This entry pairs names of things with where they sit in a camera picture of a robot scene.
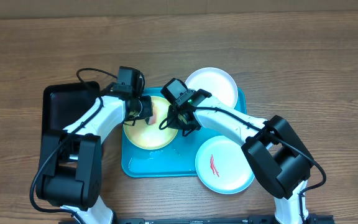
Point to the white plate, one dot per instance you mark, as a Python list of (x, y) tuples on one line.
[(216, 81)]

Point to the black plastic tray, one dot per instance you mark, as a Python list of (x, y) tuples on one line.
[(66, 103)]

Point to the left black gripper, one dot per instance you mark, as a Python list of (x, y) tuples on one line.
[(147, 112)]

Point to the yellow-green rimmed plate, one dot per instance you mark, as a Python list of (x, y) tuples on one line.
[(149, 136)]

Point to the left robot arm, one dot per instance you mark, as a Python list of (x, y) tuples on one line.
[(69, 176)]

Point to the teal plastic tray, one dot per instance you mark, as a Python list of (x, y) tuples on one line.
[(176, 159)]

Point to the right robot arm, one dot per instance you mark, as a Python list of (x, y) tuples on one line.
[(279, 160)]

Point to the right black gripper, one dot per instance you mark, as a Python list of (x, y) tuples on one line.
[(179, 124)]

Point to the light blue plate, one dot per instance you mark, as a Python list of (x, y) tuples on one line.
[(222, 167)]

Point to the green and pink sponge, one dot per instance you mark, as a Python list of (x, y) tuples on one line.
[(152, 119)]

